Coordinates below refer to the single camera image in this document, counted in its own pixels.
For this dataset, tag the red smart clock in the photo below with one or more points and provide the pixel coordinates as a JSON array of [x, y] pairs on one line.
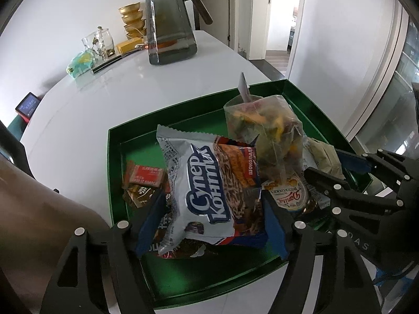
[[27, 106]]

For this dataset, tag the yellow cookie packet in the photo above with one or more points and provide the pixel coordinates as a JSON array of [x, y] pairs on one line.
[[288, 196]]

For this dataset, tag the clear bag of colourful candies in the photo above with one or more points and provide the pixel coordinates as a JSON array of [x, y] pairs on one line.
[[262, 121]]

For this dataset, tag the brown wheat-print snack bag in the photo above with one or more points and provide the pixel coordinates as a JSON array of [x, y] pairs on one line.
[[163, 225]]

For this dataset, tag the white and blue snack packet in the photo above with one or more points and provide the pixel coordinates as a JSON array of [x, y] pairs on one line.
[[203, 183]]

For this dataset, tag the orange snack bar packet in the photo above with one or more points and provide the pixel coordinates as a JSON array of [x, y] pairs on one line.
[[147, 175]]

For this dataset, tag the teal sofa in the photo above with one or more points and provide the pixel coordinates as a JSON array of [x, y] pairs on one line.
[[16, 129]]

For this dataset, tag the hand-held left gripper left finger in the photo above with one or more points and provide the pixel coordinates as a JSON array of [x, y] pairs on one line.
[[150, 222]]

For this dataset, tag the beige snack packet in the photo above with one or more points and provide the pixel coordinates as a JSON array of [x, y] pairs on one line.
[[322, 157]]

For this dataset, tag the clear glass cup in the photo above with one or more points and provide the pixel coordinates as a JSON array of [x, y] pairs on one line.
[[98, 44]]

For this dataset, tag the green tray box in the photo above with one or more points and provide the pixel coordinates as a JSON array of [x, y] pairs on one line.
[[147, 144]]

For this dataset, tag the gold box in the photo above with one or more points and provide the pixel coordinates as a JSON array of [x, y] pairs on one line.
[[129, 46]]

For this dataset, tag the grey glass pitcher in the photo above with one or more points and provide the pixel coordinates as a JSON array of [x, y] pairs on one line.
[[167, 23]]

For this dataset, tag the teal clear plastic packet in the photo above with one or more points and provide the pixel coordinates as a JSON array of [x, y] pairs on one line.
[[81, 63]]

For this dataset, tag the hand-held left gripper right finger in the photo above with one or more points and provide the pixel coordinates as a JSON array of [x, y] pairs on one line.
[[275, 232]]

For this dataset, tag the stack of gold bowls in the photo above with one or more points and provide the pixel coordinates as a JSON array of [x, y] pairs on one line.
[[132, 19]]

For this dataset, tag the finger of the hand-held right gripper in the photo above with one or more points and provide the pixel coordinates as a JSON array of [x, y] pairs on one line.
[[322, 181], [355, 162]]

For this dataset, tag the black stick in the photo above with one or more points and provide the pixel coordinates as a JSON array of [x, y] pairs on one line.
[[106, 63]]

